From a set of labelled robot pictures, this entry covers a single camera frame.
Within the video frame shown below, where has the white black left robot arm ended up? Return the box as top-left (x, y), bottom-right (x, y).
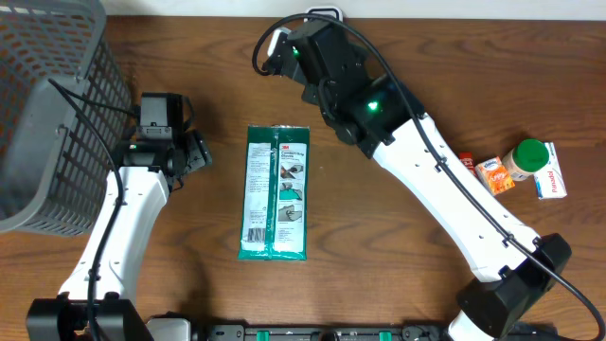
top-left (26, 93), bottom-right (212, 340)

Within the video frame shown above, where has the orange tissue pack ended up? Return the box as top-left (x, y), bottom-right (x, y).
top-left (475, 157), bottom-right (515, 196)

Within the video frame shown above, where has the red stick sachet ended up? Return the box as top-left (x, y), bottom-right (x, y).
top-left (458, 152), bottom-right (477, 176)

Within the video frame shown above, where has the grey plastic mesh basket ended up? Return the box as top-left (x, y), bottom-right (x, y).
top-left (1, 0), bottom-right (132, 236)

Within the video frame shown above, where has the green white gloves package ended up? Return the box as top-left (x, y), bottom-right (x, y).
top-left (238, 125), bottom-right (311, 260)

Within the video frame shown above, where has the white slim box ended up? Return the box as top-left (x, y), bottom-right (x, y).
top-left (534, 142), bottom-right (567, 200)

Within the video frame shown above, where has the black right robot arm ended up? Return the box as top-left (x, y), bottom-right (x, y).
top-left (258, 14), bottom-right (572, 340)

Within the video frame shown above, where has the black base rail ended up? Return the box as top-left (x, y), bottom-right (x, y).
top-left (146, 312), bottom-right (560, 341)

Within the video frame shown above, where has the green lid jar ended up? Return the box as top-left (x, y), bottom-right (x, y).
top-left (502, 138), bottom-right (549, 181)

